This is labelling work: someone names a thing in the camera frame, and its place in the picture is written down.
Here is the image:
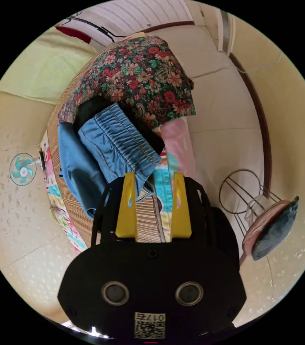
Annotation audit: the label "black garment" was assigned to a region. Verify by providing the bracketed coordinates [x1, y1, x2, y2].
[74, 96, 165, 155]

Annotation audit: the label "blue jeans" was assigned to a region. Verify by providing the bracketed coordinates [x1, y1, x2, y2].
[58, 103, 163, 220]

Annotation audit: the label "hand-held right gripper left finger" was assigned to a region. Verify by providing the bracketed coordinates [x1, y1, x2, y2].
[115, 172, 138, 240]

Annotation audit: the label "teal wall fan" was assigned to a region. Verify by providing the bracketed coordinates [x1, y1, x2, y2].
[9, 153, 47, 187]

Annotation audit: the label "pale green curtain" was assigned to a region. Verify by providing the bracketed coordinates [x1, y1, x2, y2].
[0, 26, 100, 106]

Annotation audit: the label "floral quilt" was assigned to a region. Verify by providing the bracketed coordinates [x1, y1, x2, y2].
[58, 36, 196, 127]

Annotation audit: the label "metal stool with cushion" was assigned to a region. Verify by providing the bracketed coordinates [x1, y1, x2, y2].
[218, 169, 300, 263]

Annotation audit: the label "bed with woven mat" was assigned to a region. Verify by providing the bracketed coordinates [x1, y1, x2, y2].
[38, 36, 197, 253]

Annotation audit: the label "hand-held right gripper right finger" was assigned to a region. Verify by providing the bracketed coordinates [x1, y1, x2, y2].
[170, 172, 192, 239]

